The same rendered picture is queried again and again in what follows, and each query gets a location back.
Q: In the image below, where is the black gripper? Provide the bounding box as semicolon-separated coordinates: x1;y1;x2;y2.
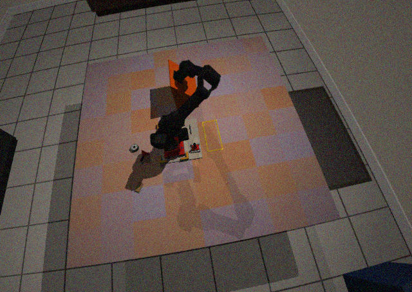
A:
150;127;189;144

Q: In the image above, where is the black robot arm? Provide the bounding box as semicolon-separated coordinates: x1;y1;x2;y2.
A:
151;60;221;152

